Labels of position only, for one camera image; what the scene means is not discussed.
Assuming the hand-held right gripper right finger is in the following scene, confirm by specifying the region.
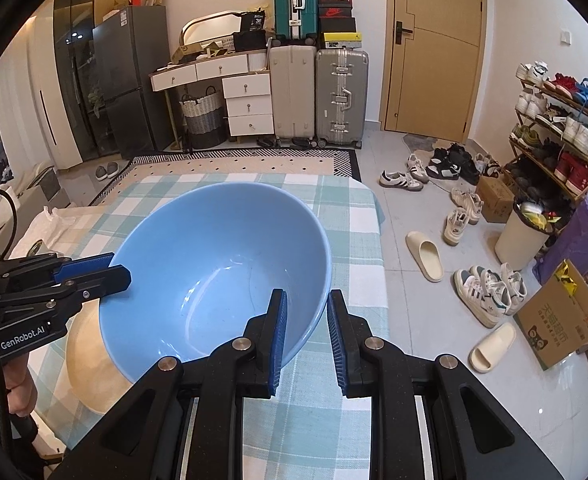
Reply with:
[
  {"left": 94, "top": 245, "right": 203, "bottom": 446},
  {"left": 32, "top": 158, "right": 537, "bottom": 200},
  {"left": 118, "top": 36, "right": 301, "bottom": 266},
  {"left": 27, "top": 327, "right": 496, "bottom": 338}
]
[{"left": 326, "top": 289, "right": 565, "bottom": 480}]

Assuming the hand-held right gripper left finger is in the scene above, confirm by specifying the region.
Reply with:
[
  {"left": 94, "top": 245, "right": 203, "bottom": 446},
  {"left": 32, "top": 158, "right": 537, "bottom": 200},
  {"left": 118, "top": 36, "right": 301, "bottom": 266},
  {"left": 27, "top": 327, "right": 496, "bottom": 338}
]
[{"left": 48, "top": 287, "right": 289, "bottom": 480}]

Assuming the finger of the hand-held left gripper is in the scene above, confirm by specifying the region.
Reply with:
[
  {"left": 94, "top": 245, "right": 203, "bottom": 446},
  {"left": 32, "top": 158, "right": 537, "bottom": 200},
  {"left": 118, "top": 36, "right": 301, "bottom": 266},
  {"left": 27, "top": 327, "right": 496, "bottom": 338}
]
[
  {"left": 0, "top": 266, "right": 132, "bottom": 318},
  {"left": 0, "top": 252, "right": 117, "bottom": 293}
]

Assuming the cream plate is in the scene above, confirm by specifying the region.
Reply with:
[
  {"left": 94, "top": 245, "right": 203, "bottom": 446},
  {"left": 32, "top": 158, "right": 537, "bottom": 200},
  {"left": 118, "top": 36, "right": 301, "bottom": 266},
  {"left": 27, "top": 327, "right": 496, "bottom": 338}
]
[{"left": 65, "top": 305, "right": 134, "bottom": 416}]

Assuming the light blue bowl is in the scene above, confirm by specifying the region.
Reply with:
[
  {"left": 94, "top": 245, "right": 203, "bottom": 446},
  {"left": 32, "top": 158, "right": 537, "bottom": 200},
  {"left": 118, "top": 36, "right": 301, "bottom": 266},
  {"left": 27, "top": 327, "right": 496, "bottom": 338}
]
[{"left": 98, "top": 182, "right": 333, "bottom": 383}]

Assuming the person's left hand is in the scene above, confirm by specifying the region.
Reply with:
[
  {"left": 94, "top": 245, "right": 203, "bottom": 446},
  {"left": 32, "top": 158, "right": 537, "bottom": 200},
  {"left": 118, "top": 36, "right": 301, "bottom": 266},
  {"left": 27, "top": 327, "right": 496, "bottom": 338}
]
[{"left": 0, "top": 367, "right": 39, "bottom": 413}]

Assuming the white plastic bag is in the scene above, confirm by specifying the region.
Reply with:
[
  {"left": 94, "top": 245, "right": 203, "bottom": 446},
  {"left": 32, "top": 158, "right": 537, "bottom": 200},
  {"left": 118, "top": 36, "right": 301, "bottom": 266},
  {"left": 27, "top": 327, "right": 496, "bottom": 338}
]
[{"left": 28, "top": 205, "right": 99, "bottom": 241}]

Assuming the grey padded seat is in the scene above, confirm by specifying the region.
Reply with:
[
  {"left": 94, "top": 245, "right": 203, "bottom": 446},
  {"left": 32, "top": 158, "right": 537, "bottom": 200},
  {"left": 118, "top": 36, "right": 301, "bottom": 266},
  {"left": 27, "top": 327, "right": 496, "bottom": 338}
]
[{"left": 8, "top": 162, "right": 72, "bottom": 211}]

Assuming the teal checked tablecloth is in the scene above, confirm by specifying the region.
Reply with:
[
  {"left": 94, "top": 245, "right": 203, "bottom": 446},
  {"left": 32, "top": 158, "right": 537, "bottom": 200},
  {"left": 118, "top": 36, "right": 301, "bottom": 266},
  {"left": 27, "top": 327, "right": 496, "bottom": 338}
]
[{"left": 21, "top": 172, "right": 392, "bottom": 480}]

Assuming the cream slide sandal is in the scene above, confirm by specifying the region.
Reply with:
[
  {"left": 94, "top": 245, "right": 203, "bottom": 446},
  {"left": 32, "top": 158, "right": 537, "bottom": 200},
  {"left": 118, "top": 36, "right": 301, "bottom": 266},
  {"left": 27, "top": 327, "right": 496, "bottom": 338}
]
[
  {"left": 405, "top": 231, "right": 445, "bottom": 283},
  {"left": 469, "top": 322, "right": 517, "bottom": 373}
]

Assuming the white and green sneaker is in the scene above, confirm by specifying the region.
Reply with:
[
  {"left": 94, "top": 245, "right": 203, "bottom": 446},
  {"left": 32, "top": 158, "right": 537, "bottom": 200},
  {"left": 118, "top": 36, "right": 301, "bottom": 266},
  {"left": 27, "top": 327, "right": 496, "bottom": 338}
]
[
  {"left": 484, "top": 262, "right": 529, "bottom": 317},
  {"left": 454, "top": 267, "right": 500, "bottom": 328}
]

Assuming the beige sneaker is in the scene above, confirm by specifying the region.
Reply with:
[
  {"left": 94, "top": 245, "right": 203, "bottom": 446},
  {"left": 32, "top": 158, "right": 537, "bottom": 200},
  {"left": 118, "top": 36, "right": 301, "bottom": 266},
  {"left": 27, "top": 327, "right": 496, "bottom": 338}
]
[
  {"left": 450, "top": 187, "right": 485, "bottom": 223},
  {"left": 442, "top": 208, "right": 470, "bottom": 247}
]

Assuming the white black-striped sneaker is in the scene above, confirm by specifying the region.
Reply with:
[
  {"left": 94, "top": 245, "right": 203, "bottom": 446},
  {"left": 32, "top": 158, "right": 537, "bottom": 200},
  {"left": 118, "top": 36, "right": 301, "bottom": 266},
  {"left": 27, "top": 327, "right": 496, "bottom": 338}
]
[
  {"left": 405, "top": 154, "right": 431, "bottom": 184},
  {"left": 379, "top": 170, "right": 425, "bottom": 192}
]

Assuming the woven laundry basket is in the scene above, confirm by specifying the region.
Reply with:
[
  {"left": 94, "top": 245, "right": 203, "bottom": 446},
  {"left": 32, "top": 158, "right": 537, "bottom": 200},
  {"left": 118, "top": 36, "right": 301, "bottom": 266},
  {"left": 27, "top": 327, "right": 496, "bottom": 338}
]
[{"left": 179, "top": 85, "right": 227, "bottom": 150}]

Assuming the dark grey fridge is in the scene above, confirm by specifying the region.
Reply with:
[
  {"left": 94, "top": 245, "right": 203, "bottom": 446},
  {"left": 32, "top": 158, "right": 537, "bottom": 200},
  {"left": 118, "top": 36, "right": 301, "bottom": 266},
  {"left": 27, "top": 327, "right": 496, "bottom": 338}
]
[{"left": 92, "top": 5, "right": 175, "bottom": 161}]

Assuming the black glass cabinet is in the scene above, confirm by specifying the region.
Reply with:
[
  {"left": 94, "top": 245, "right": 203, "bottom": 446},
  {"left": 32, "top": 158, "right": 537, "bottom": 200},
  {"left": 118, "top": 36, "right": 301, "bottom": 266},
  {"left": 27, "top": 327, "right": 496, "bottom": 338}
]
[{"left": 54, "top": 0, "right": 129, "bottom": 161}]

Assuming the black and white sneaker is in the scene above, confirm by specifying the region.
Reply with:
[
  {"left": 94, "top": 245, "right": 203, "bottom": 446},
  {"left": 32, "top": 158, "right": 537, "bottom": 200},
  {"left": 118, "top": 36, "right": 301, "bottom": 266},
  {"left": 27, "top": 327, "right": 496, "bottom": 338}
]
[{"left": 426, "top": 147, "right": 460, "bottom": 181}]

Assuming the cream trash bin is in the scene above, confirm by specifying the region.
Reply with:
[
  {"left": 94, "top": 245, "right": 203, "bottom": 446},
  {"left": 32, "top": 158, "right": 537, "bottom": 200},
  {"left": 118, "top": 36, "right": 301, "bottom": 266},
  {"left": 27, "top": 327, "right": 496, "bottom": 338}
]
[{"left": 495, "top": 200, "right": 555, "bottom": 268}]

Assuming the small cardboard box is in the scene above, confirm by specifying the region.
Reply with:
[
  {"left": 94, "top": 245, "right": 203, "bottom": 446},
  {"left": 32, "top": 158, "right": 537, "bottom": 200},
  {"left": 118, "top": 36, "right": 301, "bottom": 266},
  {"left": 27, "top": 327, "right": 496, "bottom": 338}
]
[{"left": 475, "top": 175, "right": 516, "bottom": 223}]

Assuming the printed cardboard box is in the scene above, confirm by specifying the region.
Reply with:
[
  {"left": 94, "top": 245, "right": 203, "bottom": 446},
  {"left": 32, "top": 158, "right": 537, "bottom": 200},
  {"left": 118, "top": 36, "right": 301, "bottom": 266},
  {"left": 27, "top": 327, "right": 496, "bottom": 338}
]
[{"left": 513, "top": 259, "right": 588, "bottom": 372}]

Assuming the grey doormat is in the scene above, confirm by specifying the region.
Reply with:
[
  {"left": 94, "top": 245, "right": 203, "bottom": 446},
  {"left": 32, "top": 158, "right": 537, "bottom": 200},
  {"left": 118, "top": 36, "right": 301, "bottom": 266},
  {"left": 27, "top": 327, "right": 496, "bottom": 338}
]
[{"left": 403, "top": 132, "right": 450, "bottom": 153}]

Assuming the white vanity desk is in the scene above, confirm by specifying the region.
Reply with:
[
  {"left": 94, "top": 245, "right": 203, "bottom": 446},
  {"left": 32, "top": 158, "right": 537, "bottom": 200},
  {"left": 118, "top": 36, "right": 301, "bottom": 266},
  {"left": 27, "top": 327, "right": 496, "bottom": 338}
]
[{"left": 149, "top": 52, "right": 275, "bottom": 138}]

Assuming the flat cardboard box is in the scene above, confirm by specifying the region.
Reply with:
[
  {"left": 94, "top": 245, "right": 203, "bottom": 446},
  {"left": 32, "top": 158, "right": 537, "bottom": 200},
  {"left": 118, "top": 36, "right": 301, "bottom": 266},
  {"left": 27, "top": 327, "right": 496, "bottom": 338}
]
[{"left": 171, "top": 42, "right": 205, "bottom": 63}]

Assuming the beige suitcase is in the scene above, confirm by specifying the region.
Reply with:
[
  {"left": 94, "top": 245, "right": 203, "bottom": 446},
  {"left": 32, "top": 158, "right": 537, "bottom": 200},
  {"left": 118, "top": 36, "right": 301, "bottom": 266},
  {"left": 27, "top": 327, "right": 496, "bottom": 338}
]
[{"left": 269, "top": 45, "right": 319, "bottom": 141}]

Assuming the silver suitcase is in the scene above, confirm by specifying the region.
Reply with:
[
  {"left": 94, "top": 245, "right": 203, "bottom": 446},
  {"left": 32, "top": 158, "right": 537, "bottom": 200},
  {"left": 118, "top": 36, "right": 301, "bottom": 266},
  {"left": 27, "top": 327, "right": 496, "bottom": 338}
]
[{"left": 315, "top": 49, "right": 369, "bottom": 148}]

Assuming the purple bag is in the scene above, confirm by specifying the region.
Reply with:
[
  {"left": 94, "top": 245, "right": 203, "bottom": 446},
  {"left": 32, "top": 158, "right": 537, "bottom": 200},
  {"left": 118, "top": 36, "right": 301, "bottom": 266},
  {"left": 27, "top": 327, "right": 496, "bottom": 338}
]
[{"left": 533, "top": 187, "right": 588, "bottom": 286}]

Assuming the black bag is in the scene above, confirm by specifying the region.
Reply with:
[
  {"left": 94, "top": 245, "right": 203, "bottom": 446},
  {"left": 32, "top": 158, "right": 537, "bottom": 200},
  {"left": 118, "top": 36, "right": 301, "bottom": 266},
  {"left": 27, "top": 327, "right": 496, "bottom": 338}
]
[{"left": 233, "top": 30, "right": 267, "bottom": 53}]

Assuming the tan wooden door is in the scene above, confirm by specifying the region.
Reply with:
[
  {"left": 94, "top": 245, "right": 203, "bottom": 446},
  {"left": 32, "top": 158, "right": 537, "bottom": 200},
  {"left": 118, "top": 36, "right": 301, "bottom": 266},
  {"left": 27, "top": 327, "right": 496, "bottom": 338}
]
[{"left": 378, "top": 0, "right": 487, "bottom": 141}]

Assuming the group of racked shoes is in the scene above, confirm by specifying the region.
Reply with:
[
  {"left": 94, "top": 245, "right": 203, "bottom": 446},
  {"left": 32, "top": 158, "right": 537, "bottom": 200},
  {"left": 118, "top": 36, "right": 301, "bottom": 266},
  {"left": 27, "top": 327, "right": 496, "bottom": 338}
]
[{"left": 511, "top": 60, "right": 588, "bottom": 196}]

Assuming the yellow and black shoebox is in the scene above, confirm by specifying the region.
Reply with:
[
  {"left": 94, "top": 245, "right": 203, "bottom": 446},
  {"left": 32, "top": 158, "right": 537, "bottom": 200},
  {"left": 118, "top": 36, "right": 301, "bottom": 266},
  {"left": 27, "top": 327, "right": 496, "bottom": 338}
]
[{"left": 321, "top": 32, "right": 363, "bottom": 51}]

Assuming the teal suitcase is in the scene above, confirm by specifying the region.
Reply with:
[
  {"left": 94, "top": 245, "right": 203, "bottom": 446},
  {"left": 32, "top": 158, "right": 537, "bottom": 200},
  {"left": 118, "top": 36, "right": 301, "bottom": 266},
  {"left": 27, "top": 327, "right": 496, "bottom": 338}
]
[{"left": 274, "top": 0, "right": 319, "bottom": 43}]

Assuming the wooden shoe rack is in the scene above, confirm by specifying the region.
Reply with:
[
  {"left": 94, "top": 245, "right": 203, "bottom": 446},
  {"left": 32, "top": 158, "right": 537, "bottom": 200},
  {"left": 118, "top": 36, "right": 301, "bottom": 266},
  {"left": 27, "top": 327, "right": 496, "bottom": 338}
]
[{"left": 508, "top": 72, "right": 588, "bottom": 201}]

